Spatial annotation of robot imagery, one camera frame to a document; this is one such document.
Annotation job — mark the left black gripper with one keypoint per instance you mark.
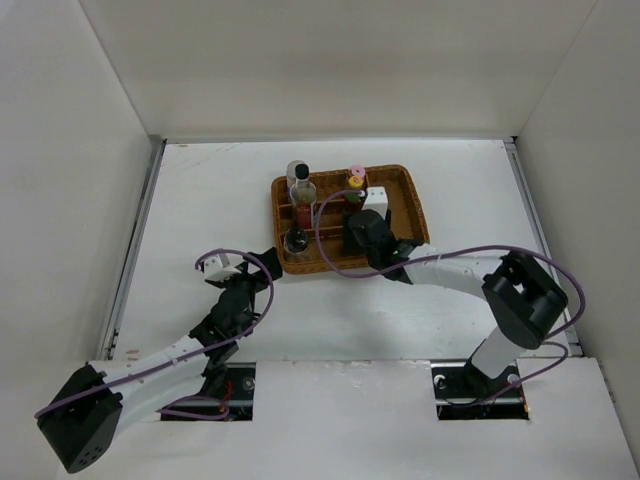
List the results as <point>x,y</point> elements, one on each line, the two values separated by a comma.
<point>268,259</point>

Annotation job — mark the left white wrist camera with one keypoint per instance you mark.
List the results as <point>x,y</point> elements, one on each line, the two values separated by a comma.
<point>216,266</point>

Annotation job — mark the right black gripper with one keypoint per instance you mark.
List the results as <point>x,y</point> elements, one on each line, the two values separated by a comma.
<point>348,236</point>

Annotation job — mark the green red sauce bottle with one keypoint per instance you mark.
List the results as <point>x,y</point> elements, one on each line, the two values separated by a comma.
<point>355,194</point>

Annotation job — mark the pink-cap clear spice bottle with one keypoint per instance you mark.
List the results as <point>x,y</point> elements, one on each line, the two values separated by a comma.
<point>357,171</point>

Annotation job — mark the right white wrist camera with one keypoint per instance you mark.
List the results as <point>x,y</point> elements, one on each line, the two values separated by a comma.
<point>376,200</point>

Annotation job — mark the black-cap small pepper bottle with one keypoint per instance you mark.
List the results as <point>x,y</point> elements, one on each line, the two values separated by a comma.
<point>296,245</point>

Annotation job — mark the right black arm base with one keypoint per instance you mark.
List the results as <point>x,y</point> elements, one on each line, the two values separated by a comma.
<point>462,394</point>

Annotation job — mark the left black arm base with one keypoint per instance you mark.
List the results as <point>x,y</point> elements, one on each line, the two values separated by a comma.
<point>229,397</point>

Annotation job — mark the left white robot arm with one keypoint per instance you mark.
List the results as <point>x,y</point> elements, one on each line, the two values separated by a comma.
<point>96,404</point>

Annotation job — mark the silver-lid jar with blue label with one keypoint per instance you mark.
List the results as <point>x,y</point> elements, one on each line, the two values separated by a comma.
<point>291,173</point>

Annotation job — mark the tall dark vinegar bottle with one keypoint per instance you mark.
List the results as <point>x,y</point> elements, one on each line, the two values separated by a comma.
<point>303,194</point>

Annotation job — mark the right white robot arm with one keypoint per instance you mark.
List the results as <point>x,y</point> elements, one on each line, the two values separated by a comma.
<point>523,298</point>

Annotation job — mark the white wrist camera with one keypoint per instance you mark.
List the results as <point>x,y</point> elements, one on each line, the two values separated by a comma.
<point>376,200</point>
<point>216,266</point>

